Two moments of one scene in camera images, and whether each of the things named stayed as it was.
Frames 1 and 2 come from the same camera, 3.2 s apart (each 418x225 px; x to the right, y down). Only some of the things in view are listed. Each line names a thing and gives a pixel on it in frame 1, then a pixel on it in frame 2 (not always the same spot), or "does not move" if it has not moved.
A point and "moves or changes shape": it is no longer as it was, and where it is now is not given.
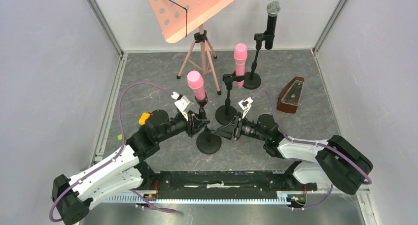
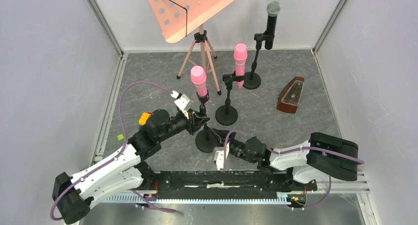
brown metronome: (288, 99) does not move
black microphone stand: (208, 142) does not move
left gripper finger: (198, 123) does not move
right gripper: (233, 129) → (222, 135)
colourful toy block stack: (145, 116) does not move
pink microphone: (195, 81) moves or changes shape
